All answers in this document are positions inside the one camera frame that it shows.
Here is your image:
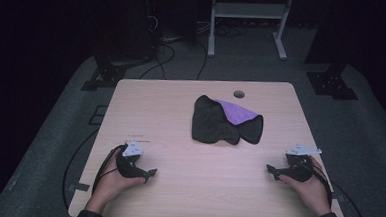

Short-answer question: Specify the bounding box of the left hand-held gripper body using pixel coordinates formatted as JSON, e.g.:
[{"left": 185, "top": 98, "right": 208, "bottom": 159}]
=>
[{"left": 114, "top": 140, "right": 151, "bottom": 180}]

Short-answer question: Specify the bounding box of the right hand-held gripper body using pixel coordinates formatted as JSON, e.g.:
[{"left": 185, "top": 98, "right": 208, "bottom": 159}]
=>
[{"left": 278, "top": 143, "right": 323, "bottom": 183}]

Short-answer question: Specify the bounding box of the black and purple towel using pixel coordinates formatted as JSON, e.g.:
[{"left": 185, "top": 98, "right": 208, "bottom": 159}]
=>
[{"left": 190, "top": 93, "right": 266, "bottom": 148}]

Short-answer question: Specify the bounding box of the person's left hand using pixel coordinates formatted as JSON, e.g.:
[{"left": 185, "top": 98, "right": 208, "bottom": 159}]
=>
[{"left": 90, "top": 147, "right": 149, "bottom": 210}]

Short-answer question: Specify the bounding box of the person's right hand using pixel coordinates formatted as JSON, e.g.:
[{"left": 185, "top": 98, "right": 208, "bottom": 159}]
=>
[{"left": 276, "top": 154, "right": 335, "bottom": 217}]

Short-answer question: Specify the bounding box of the grey floor tape strip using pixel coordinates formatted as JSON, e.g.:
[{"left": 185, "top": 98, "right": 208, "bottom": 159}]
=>
[{"left": 67, "top": 181, "right": 91, "bottom": 193}]

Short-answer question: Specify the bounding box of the black floor tape rectangle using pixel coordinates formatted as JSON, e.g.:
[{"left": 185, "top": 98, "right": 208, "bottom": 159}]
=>
[{"left": 88, "top": 104, "right": 109, "bottom": 127}]

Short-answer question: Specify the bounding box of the dark equipment cabinet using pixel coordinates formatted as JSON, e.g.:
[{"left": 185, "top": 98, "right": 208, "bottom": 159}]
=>
[{"left": 91, "top": 0, "right": 162, "bottom": 66}]

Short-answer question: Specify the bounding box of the white metal stand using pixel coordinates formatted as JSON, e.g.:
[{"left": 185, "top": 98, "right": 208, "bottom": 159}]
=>
[{"left": 207, "top": 0, "right": 295, "bottom": 63}]

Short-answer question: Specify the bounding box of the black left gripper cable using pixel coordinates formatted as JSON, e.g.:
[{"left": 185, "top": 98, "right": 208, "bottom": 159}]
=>
[{"left": 90, "top": 141, "right": 129, "bottom": 197}]

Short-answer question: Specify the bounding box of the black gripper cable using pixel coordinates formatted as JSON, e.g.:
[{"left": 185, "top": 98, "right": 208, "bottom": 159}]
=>
[
  {"left": 303, "top": 157, "right": 374, "bottom": 217},
  {"left": 90, "top": 141, "right": 129, "bottom": 197}
]

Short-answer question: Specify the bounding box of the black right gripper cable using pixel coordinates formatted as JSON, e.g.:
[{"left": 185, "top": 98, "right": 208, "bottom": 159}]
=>
[{"left": 303, "top": 157, "right": 374, "bottom": 217}]

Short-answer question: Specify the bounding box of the black curved floor cable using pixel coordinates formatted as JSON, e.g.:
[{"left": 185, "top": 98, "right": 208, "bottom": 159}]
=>
[{"left": 61, "top": 127, "right": 100, "bottom": 212}]

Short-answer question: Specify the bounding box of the black stand base plate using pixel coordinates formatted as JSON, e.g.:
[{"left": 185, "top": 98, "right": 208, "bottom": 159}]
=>
[
  {"left": 305, "top": 60, "right": 362, "bottom": 102},
  {"left": 80, "top": 54, "right": 132, "bottom": 94}
]

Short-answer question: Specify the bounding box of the black looped floor cable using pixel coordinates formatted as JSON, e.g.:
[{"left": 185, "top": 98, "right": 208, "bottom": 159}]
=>
[{"left": 138, "top": 41, "right": 177, "bottom": 83}]

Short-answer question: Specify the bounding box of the black straight floor cable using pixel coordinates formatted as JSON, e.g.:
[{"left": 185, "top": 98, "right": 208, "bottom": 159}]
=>
[{"left": 195, "top": 41, "right": 209, "bottom": 82}]

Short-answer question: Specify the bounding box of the bundle of floor cables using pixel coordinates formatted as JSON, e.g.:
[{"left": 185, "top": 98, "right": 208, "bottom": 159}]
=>
[{"left": 196, "top": 20, "right": 251, "bottom": 39}]

